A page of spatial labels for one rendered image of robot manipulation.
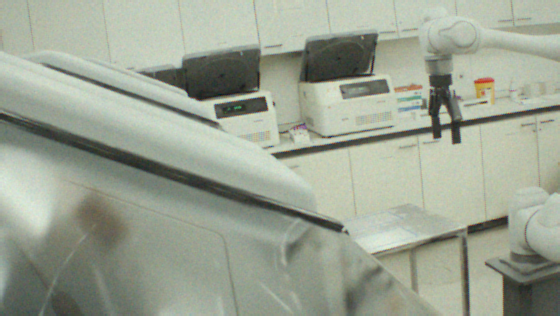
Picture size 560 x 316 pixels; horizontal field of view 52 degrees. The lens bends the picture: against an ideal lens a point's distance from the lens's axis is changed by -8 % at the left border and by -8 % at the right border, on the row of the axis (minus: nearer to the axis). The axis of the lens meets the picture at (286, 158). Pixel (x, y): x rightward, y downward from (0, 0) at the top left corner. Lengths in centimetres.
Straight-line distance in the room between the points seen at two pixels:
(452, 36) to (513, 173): 315
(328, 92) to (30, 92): 375
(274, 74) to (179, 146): 420
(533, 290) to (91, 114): 189
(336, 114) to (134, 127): 370
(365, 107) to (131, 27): 167
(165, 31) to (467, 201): 247
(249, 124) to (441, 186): 145
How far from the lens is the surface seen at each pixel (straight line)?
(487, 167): 467
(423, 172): 442
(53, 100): 47
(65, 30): 428
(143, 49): 423
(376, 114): 424
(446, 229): 230
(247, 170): 48
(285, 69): 468
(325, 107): 412
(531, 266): 218
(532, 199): 212
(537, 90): 542
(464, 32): 173
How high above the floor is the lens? 155
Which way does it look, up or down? 10 degrees down
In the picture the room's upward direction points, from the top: 8 degrees counter-clockwise
